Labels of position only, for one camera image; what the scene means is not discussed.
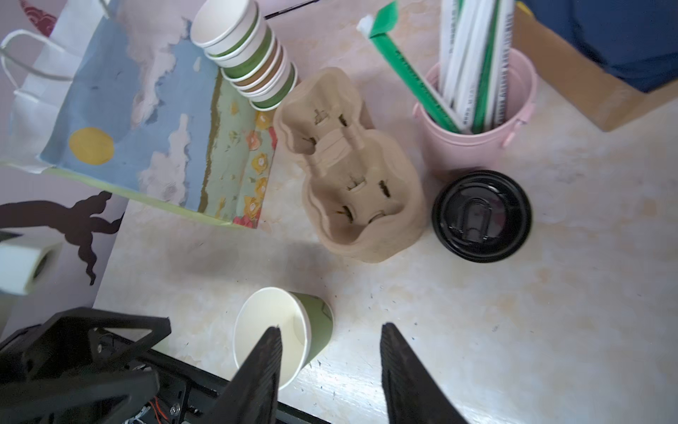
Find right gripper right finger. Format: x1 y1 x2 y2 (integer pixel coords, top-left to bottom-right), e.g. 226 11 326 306
380 323 466 423

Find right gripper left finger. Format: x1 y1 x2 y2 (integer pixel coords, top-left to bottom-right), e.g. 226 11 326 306
203 327 283 423

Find green paper cup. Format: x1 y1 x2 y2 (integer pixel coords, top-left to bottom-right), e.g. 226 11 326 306
233 287 334 390

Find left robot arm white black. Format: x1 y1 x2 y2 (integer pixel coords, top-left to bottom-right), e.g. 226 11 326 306
1 231 63 296

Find black coffee lid stack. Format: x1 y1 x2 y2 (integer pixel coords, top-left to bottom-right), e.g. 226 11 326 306
431 170 533 263

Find brown pulp cup carrier stack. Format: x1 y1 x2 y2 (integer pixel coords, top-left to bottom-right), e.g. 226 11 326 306
274 67 427 263

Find pink bucket straw holder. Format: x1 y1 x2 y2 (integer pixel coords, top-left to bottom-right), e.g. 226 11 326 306
413 49 539 179

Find stack of paper cups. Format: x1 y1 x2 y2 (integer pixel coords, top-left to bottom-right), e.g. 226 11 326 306
190 0 298 112

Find cardboard box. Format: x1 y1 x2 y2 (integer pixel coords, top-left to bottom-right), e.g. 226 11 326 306
513 8 677 132

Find green wrapped straw leaning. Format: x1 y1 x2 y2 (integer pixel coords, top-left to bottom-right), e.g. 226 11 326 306
357 1 469 134

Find dark blue napkins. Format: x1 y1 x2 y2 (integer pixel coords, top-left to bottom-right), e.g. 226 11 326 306
524 0 677 93

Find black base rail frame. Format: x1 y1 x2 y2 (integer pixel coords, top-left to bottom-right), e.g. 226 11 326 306
1 307 314 423

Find paper gift bag with handles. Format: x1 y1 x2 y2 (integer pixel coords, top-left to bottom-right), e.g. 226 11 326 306
1 1 276 228

